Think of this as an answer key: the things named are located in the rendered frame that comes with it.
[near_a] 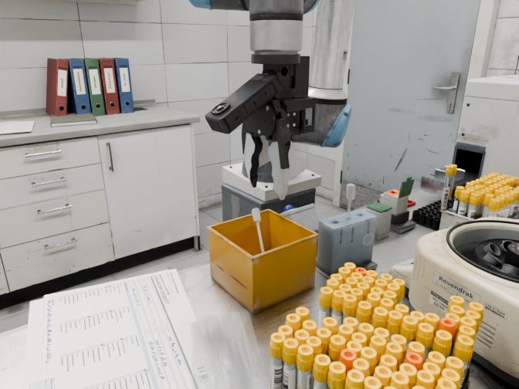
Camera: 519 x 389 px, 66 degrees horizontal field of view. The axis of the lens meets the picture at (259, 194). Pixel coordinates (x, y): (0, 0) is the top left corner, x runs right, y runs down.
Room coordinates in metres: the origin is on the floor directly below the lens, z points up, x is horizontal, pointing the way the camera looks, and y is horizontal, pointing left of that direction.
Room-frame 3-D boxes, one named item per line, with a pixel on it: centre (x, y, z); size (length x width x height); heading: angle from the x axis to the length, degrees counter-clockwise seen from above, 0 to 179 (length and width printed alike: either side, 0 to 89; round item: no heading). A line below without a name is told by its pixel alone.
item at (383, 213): (0.79, -0.25, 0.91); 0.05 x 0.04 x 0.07; 37
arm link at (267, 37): (0.62, -0.02, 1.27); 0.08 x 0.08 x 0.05
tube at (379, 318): (0.37, -0.13, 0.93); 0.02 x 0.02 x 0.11
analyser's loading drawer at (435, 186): (1.05, -0.53, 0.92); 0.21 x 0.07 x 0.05; 127
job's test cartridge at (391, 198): (0.84, -0.30, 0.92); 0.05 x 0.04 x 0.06; 35
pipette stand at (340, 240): (0.65, -0.16, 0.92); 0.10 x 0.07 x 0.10; 122
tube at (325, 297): (0.41, -0.08, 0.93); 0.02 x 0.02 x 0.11
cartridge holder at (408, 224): (0.84, -0.30, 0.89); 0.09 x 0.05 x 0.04; 35
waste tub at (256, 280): (0.60, 0.00, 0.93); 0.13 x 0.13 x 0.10; 36
